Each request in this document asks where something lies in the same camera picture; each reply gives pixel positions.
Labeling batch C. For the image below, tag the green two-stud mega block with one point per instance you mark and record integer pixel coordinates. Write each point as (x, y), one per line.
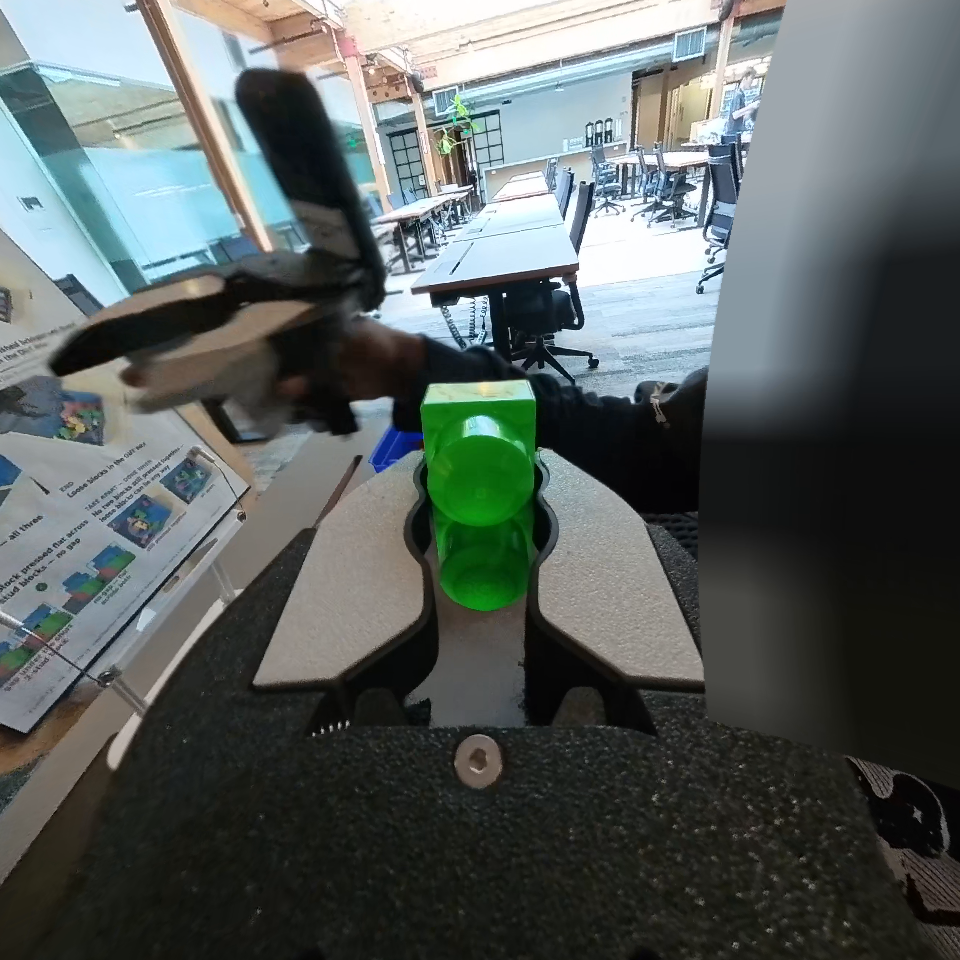
(480, 465)

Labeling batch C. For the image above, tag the printed instruction sheet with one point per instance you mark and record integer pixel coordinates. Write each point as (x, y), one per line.
(75, 525)

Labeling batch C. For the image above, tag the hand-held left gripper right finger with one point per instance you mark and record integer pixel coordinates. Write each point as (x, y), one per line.
(623, 600)

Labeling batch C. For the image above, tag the grey background table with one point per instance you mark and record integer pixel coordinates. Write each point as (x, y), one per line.
(668, 162)

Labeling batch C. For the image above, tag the blue bin with white label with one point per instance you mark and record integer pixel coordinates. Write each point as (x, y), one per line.
(398, 450)

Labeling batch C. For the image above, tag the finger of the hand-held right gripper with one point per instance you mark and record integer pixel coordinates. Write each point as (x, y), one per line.
(143, 323)
(210, 368)

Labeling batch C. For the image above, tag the row of background desks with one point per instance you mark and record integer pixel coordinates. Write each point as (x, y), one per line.
(510, 248)

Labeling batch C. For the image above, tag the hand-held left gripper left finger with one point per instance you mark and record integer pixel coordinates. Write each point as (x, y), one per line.
(345, 600)

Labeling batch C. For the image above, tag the black office chair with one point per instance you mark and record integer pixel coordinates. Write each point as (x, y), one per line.
(548, 308)
(723, 210)

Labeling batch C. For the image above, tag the wooden background desk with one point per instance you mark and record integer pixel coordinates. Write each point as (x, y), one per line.
(413, 218)

